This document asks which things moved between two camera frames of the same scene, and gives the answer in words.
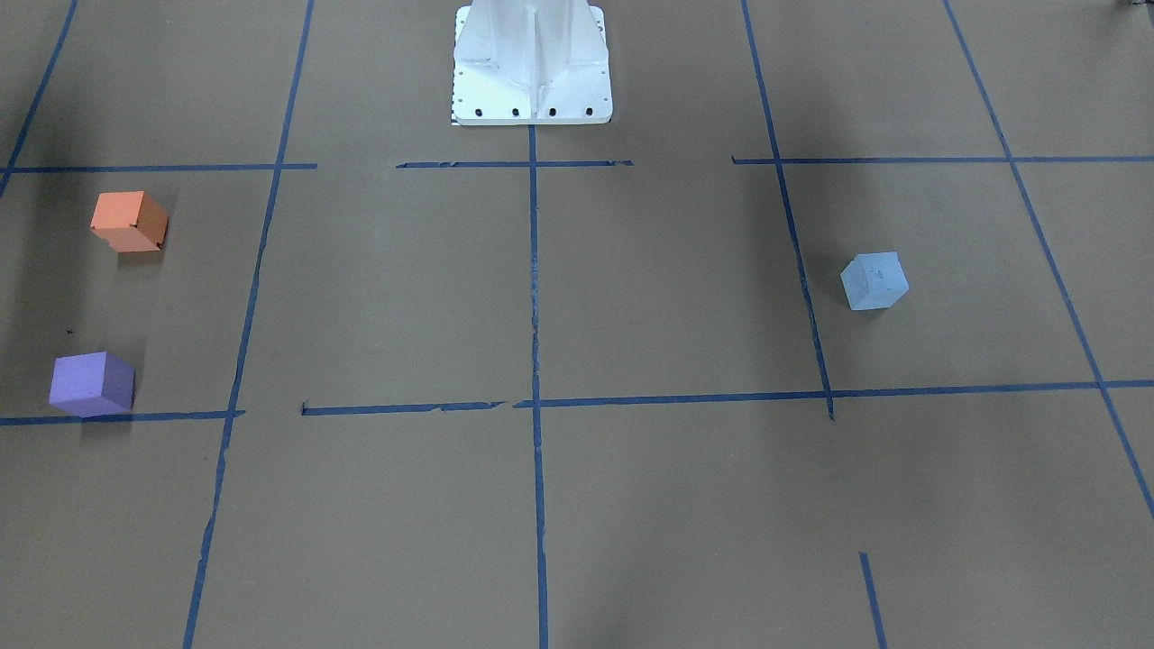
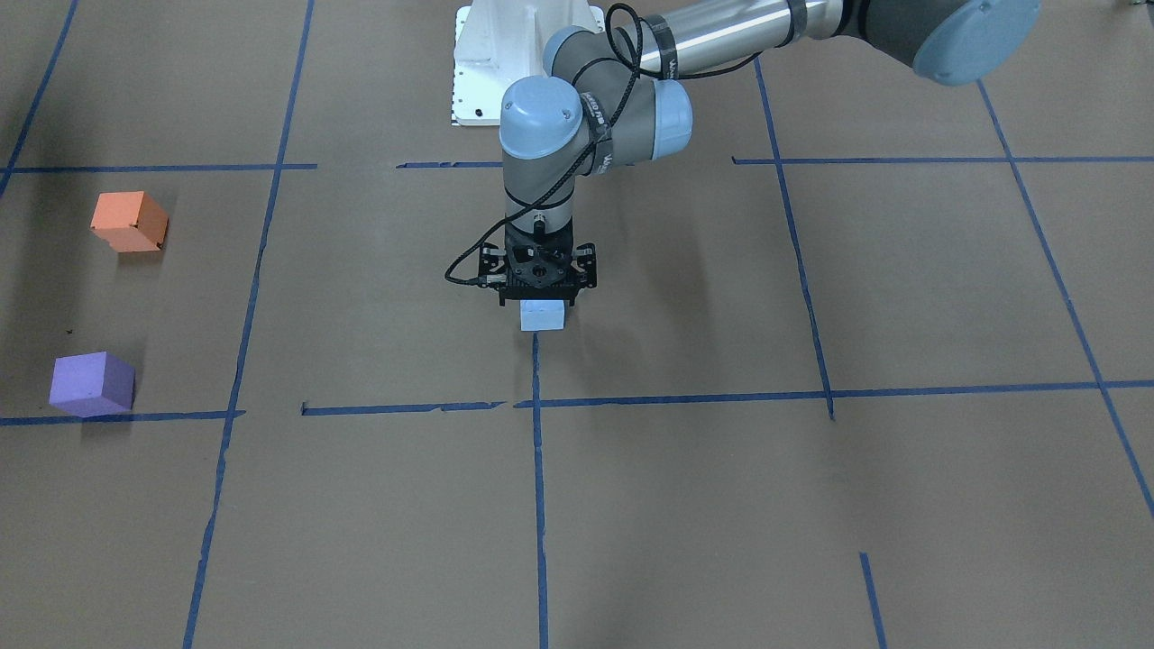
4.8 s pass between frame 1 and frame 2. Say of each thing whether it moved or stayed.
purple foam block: stayed
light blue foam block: moved
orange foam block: stayed
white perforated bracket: stayed
